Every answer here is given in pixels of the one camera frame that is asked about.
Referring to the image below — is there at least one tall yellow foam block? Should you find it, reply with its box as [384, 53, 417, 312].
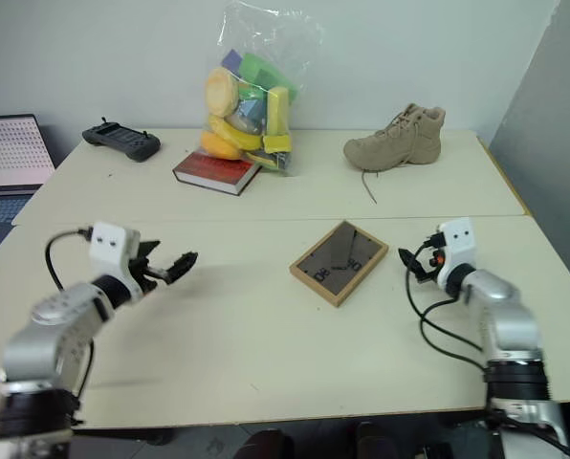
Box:
[265, 86, 292, 139]

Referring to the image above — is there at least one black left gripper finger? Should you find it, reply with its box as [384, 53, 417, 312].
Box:
[135, 240, 163, 262]
[164, 250, 200, 285]

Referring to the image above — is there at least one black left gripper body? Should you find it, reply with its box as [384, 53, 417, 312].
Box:
[128, 252, 173, 294]

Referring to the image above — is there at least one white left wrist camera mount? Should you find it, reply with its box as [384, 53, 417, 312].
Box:
[87, 221, 143, 303]

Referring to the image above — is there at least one red hardcover book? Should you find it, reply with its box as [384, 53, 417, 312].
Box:
[171, 149, 264, 197]

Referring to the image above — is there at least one open laptop computer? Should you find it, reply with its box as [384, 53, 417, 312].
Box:
[0, 113, 57, 262]

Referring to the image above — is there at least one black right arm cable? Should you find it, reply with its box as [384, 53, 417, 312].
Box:
[405, 244, 488, 372]

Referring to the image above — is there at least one purple foam block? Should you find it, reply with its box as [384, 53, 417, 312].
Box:
[221, 48, 245, 77]

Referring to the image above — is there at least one black handheld remote controller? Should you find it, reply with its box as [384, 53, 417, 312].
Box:
[81, 116, 163, 164]

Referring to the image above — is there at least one tan suede boot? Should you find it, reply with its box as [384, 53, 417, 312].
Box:
[342, 102, 448, 207]

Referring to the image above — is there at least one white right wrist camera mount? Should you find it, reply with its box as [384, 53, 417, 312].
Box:
[436, 216, 478, 289]

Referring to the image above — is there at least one green foam block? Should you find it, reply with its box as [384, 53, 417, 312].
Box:
[239, 51, 300, 102]

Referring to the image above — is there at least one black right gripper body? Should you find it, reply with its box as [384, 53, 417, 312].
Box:
[419, 232, 448, 284]

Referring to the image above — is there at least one wooden framed gray tray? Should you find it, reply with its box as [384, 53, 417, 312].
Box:
[289, 220, 390, 309]

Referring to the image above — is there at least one yellow curved foam piece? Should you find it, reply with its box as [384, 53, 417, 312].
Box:
[208, 113, 263, 152]

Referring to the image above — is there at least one small yellow foam block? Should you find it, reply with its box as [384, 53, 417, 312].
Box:
[261, 134, 294, 155]

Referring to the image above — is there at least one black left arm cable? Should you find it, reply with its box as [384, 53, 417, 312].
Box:
[44, 229, 95, 293]

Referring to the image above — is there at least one orange round foam piece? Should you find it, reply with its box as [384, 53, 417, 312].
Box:
[205, 66, 241, 119]

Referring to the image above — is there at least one clear plastic bag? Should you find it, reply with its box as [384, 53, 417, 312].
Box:
[198, 0, 311, 177]

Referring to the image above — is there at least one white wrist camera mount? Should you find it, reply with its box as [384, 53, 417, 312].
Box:
[436, 216, 478, 289]
[87, 221, 143, 303]

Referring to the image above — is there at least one orange foam ball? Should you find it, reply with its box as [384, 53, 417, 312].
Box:
[199, 131, 243, 161]

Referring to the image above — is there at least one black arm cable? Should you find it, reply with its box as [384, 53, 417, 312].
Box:
[405, 244, 488, 372]
[44, 229, 95, 293]

